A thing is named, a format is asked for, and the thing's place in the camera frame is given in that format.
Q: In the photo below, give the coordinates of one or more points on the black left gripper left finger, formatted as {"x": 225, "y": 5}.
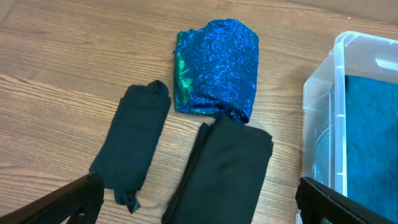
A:
{"x": 77, "y": 202}

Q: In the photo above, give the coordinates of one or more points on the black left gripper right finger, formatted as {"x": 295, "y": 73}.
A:
{"x": 320, "y": 204}

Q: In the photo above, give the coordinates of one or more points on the blue sparkly fabric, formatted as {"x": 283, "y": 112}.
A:
{"x": 215, "y": 70}

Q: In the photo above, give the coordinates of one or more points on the clear plastic storage bin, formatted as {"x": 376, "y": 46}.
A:
{"x": 324, "y": 104}

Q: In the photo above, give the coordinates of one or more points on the wide black garment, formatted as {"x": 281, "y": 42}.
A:
{"x": 223, "y": 176}

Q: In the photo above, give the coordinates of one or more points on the narrow black garment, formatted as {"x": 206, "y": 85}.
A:
{"x": 127, "y": 152}

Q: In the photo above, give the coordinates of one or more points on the blue denim jeans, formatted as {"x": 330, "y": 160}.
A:
{"x": 371, "y": 144}

